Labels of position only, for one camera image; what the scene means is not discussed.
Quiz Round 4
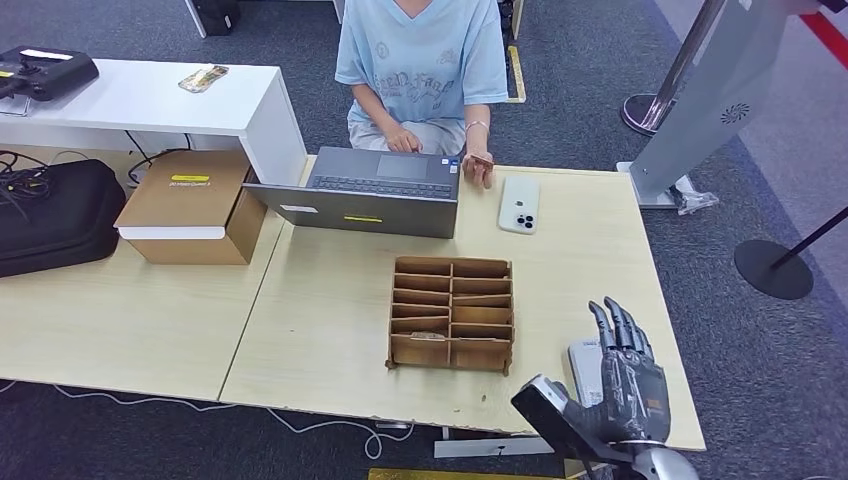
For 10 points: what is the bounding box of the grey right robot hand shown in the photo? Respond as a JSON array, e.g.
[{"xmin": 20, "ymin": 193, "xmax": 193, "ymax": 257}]
[{"xmin": 563, "ymin": 296, "xmax": 672, "ymax": 446}]

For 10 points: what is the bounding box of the person's right hand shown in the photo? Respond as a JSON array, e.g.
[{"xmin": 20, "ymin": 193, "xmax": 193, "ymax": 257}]
[{"xmin": 384, "ymin": 125, "xmax": 424, "ymax": 155}]

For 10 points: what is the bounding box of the person's left hand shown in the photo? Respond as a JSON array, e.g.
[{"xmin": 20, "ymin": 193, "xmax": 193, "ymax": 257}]
[{"xmin": 461, "ymin": 152, "xmax": 497, "ymax": 191}]

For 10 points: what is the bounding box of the pale grey card reader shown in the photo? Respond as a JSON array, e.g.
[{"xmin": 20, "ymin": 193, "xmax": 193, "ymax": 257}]
[{"xmin": 567, "ymin": 339, "xmax": 607, "ymax": 409}]

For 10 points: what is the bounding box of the person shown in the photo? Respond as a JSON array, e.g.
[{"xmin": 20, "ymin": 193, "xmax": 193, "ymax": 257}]
[{"xmin": 334, "ymin": 0, "xmax": 510, "ymax": 191}]

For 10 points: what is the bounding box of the brown cardboard card organizer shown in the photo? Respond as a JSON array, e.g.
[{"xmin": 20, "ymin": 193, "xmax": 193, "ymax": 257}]
[{"xmin": 385, "ymin": 256, "xmax": 515, "ymax": 378}]

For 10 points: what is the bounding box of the printed card stack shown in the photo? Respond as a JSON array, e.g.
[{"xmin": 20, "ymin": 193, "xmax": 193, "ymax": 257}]
[{"xmin": 177, "ymin": 64, "xmax": 231, "ymax": 94}]

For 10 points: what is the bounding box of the white smartphone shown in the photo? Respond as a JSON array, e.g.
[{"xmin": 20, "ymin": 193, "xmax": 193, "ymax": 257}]
[{"xmin": 498, "ymin": 175, "xmax": 542, "ymax": 236}]

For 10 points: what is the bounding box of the grey open laptop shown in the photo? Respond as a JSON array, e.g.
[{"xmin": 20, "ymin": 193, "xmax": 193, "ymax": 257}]
[{"xmin": 243, "ymin": 145, "xmax": 462, "ymax": 240}]

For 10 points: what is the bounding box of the yellow floor tape outline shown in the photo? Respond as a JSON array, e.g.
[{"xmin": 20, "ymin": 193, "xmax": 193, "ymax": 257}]
[{"xmin": 506, "ymin": 44, "xmax": 528, "ymax": 104}]

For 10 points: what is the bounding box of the black wheeled stand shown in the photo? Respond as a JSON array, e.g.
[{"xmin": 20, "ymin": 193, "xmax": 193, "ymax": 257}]
[{"xmin": 496, "ymin": 0, "xmax": 525, "ymax": 40}]

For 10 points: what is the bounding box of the clear plastic wrap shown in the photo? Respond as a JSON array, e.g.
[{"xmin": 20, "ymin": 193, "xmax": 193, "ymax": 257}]
[{"xmin": 669, "ymin": 175, "xmax": 721, "ymax": 217}]

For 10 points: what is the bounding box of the yellow floor tape strip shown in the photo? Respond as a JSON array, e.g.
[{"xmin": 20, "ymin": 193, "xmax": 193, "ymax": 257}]
[{"xmin": 367, "ymin": 468, "xmax": 564, "ymax": 480}]

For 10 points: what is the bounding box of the brown cardboard box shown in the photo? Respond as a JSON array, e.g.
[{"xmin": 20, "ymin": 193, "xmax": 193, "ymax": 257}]
[{"xmin": 113, "ymin": 149, "xmax": 268, "ymax": 266}]

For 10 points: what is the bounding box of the grey kiosk panel stand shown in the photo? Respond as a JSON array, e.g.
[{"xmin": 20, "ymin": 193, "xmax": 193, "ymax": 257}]
[{"xmin": 617, "ymin": 0, "xmax": 816, "ymax": 211}]

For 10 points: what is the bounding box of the white side shelf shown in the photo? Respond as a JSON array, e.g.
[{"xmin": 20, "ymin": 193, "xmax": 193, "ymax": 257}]
[{"xmin": 0, "ymin": 58, "xmax": 309, "ymax": 188}]

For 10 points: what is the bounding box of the black soft carry bag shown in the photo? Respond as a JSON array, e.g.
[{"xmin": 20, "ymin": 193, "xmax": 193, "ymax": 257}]
[{"xmin": 0, "ymin": 158, "xmax": 127, "ymax": 280}]

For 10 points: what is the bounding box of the black desktop device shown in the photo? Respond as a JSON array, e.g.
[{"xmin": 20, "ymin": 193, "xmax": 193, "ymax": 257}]
[{"xmin": 0, "ymin": 44, "xmax": 101, "ymax": 103}]

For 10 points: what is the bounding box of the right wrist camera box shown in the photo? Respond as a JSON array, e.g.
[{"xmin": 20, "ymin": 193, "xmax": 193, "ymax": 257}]
[{"xmin": 510, "ymin": 374, "xmax": 637, "ymax": 465}]

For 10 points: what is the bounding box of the white table bracket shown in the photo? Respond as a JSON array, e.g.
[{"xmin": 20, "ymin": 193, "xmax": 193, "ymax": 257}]
[{"xmin": 433, "ymin": 435, "xmax": 554, "ymax": 460}]

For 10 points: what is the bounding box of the chrome stanchion post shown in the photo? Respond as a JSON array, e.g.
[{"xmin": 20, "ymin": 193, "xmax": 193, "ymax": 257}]
[{"xmin": 620, "ymin": 0, "xmax": 729, "ymax": 138}]

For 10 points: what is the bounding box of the black stanchion post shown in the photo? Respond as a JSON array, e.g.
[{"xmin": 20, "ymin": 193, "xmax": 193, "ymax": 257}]
[{"xmin": 733, "ymin": 205, "xmax": 848, "ymax": 301}]

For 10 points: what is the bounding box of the black cabinet white frame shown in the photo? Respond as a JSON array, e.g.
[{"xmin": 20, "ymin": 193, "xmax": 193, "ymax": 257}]
[{"xmin": 184, "ymin": 0, "xmax": 243, "ymax": 38}]

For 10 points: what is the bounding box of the black power cable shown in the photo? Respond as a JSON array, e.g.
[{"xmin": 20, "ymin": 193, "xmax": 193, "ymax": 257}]
[{"xmin": 124, "ymin": 129, "xmax": 195, "ymax": 187}]

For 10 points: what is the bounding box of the white floor cable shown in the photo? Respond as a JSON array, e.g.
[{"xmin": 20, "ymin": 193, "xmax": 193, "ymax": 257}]
[{"xmin": 0, "ymin": 381, "xmax": 415, "ymax": 462}]

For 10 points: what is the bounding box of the black cable bundle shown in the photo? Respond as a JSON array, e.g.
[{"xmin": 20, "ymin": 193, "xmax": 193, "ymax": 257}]
[{"xmin": 0, "ymin": 149, "xmax": 53, "ymax": 219}]

